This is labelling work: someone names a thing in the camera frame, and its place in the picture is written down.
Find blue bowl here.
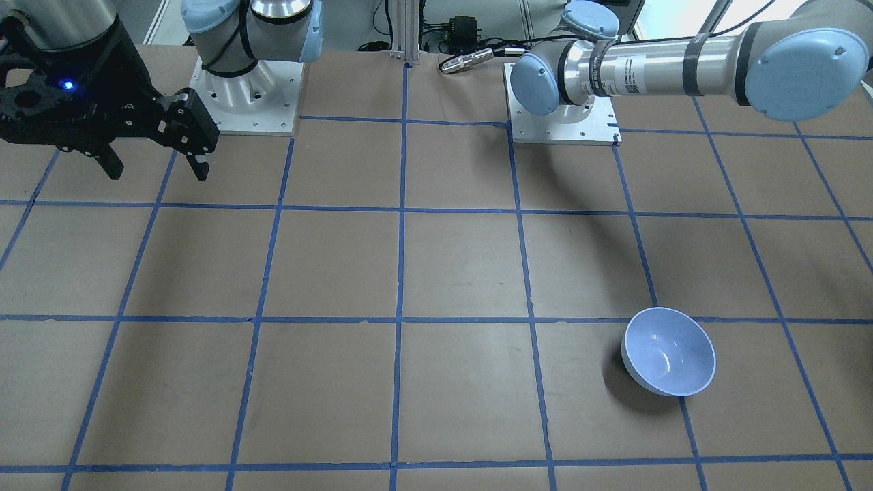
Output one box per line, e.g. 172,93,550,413
621,307,717,397

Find silver metal cylinder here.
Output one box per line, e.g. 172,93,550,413
439,48,494,75

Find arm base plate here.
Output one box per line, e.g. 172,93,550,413
504,63,621,146
190,59,308,136

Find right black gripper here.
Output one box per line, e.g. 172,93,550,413
1,18,220,181

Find aluminium frame post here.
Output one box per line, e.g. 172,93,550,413
385,1,421,68

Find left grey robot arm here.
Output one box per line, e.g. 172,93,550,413
508,1,872,122

